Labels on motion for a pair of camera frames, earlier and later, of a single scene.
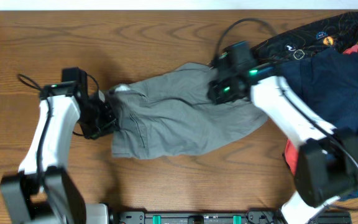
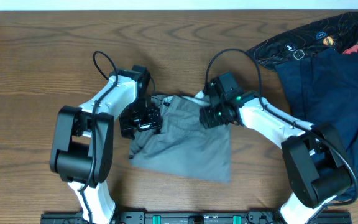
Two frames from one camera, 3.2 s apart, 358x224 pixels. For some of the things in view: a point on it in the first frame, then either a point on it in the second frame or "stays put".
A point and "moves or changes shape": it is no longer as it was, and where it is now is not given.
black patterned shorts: [343, 32] stays put
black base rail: [258, 216] stays put
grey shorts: [174, 111] moves or changes shape
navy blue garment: [343, 88] stays put
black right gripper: [212, 89] -> [209, 120]
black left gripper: [103, 116] -> [142, 121]
